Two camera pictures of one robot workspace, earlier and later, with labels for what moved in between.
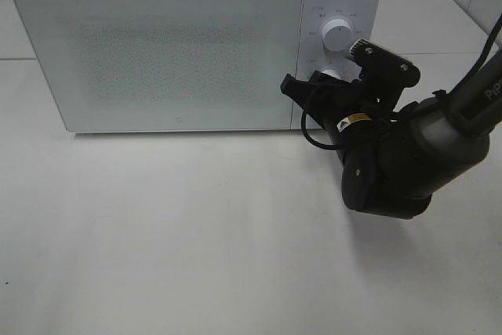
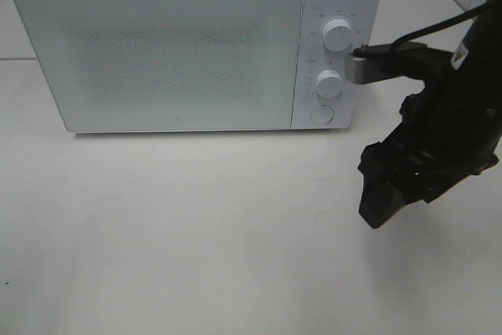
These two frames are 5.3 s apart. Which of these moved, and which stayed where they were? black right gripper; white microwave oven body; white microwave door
Moved: black right gripper
Stayed: white microwave oven body; white microwave door
